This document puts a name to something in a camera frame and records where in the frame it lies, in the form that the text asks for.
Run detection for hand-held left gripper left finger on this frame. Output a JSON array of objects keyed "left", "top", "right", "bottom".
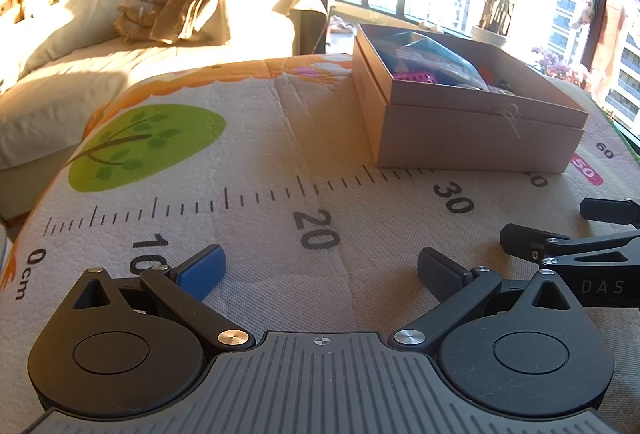
[{"left": 62, "top": 244, "right": 256, "bottom": 349}]

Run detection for blue white tissue packet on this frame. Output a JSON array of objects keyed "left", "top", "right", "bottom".
[{"left": 372, "top": 32, "right": 490, "bottom": 90}]

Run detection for pale small heap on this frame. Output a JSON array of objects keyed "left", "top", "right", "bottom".
[{"left": 327, "top": 14, "right": 356, "bottom": 35}]

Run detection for printed ruler play mat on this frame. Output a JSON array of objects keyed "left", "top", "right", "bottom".
[{"left": 0, "top": 52, "right": 640, "bottom": 434}]

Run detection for bed with pillows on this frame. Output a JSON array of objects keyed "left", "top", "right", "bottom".
[{"left": 0, "top": 0, "right": 328, "bottom": 221}]

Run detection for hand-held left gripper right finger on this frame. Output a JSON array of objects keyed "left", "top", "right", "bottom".
[{"left": 389, "top": 248, "right": 577, "bottom": 350}]

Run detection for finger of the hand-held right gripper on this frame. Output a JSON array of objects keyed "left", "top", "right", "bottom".
[
  {"left": 580, "top": 197, "right": 640, "bottom": 231},
  {"left": 500, "top": 223, "right": 640, "bottom": 267}
]

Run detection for pink flowers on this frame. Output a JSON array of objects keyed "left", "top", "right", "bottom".
[{"left": 531, "top": 45, "right": 592, "bottom": 89}]

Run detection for brown cardboard box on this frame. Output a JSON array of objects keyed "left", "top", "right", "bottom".
[{"left": 352, "top": 23, "right": 591, "bottom": 174}]

